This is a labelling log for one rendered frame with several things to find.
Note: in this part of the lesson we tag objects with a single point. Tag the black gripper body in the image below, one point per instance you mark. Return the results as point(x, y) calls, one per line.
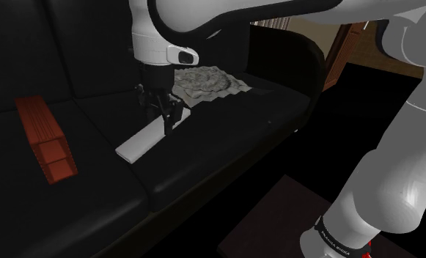
point(156, 77)

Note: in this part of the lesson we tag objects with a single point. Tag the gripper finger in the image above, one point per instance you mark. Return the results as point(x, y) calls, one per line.
point(145, 96)
point(169, 110)

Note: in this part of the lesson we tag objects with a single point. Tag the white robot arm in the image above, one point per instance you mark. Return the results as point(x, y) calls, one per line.
point(395, 171)

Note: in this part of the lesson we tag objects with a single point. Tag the white flat bar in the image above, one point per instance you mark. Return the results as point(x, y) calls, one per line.
point(141, 141)

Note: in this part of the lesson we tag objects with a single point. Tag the crumpled grey cloth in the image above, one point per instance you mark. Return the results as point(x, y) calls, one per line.
point(203, 84)

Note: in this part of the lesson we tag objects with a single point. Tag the black sofa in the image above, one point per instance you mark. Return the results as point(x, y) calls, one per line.
point(216, 139)

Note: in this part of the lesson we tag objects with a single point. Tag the red ribbed box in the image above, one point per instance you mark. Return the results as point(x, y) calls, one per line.
point(46, 139)

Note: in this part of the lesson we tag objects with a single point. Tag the dark robot stand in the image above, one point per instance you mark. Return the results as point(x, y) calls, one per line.
point(269, 221)

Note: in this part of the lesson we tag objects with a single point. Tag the brown wooden door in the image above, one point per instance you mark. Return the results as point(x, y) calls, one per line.
point(343, 57)

